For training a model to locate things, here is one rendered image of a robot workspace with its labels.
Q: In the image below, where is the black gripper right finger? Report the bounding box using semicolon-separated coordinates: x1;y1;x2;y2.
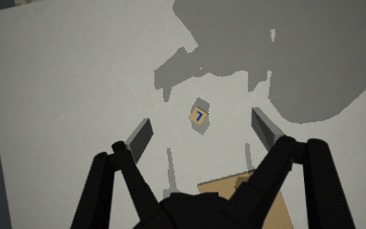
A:
205;107;356;229

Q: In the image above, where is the tan flat mat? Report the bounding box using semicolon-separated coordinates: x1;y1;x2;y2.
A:
197;171;294;229

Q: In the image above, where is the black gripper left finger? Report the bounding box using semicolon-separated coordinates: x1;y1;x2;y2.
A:
70;118;173;229

